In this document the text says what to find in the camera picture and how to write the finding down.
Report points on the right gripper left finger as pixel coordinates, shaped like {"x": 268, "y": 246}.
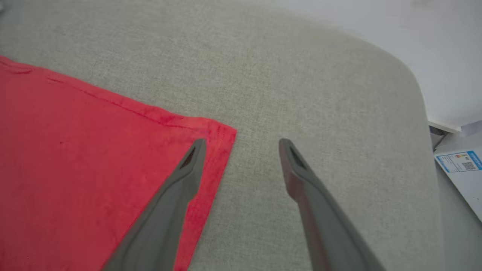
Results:
{"x": 162, "y": 226}

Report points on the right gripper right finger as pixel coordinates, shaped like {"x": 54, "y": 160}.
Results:
{"x": 324, "y": 226}

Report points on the red and white jersey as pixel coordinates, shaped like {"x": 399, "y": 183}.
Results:
{"x": 75, "y": 169}

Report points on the white box with blue label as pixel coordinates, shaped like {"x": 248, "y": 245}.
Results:
{"x": 467, "y": 180}

